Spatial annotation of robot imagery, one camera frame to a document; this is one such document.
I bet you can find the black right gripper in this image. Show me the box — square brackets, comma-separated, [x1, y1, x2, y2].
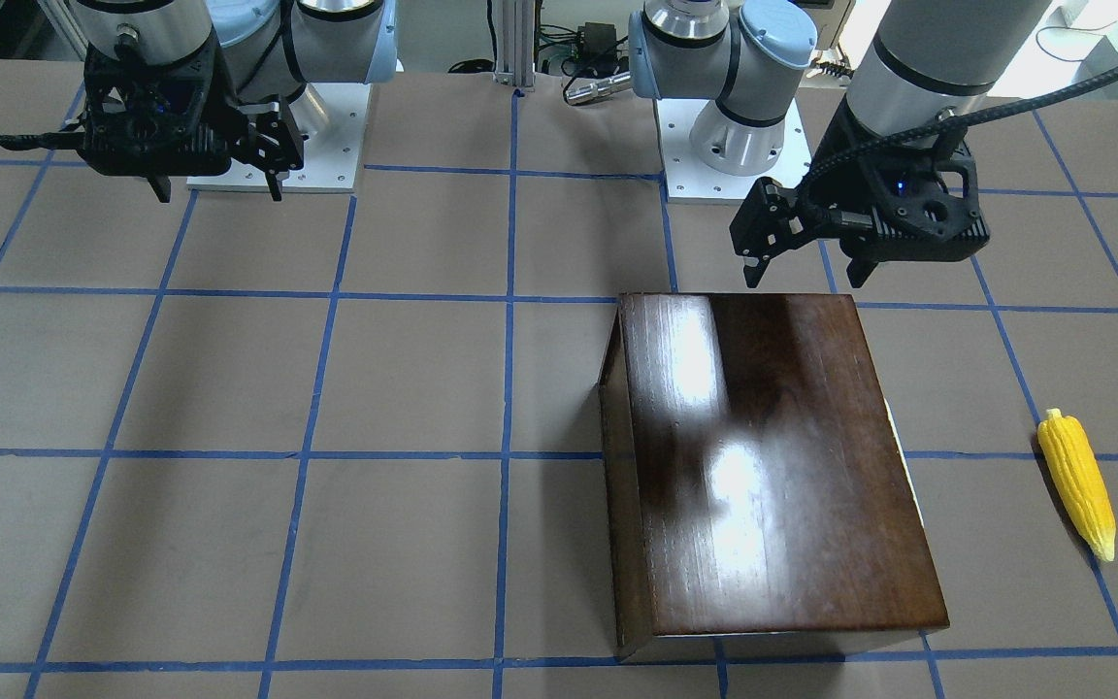
[0, 46, 305, 204]

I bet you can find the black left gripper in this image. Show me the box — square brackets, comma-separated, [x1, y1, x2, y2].
[729, 129, 991, 290]

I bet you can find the dark wooden drawer box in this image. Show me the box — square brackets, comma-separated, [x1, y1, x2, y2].
[598, 293, 950, 663]

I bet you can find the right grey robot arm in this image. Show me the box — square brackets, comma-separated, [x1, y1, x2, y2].
[0, 1, 399, 202]

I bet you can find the yellow toy corn cob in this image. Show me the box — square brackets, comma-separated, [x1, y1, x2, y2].
[1036, 408, 1117, 563]

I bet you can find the silver cylindrical tool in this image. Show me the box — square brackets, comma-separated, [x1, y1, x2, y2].
[563, 74, 633, 107]

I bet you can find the black power adapter box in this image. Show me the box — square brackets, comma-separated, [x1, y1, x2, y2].
[576, 22, 618, 62]

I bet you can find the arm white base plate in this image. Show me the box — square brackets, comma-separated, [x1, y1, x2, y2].
[280, 83, 372, 193]
[655, 100, 811, 205]

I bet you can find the aluminium frame post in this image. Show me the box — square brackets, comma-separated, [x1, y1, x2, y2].
[485, 0, 540, 92]

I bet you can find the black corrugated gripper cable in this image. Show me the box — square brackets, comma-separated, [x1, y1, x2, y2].
[806, 0, 1118, 210]

